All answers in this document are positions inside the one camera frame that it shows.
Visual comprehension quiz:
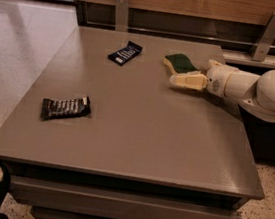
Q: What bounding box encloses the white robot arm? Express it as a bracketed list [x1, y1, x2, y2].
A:
[170, 60, 275, 123]

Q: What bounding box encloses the left metal bracket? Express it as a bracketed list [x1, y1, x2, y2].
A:
[115, 0, 130, 32]

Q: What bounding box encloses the blue snack bar wrapper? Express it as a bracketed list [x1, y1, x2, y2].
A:
[107, 41, 143, 66]

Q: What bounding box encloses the green and yellow sponge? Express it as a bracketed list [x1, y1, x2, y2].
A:
[163, 53, 199, 75]

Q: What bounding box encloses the black chocolate bar wrapper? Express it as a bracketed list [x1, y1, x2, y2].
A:
[40, 96, 91, 121]

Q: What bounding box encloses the grey table with drawers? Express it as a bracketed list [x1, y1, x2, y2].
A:
[0, 27, 264, 219]

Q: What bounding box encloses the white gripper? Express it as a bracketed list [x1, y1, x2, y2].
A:
[170, 60, 238, 97]

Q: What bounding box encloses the metal bracket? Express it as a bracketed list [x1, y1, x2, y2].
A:
[251, 12, 275, 62]
[115, 0, 130, 32]

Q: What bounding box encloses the right metal bracket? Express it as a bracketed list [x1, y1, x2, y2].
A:
[251, 12, 275, 62]

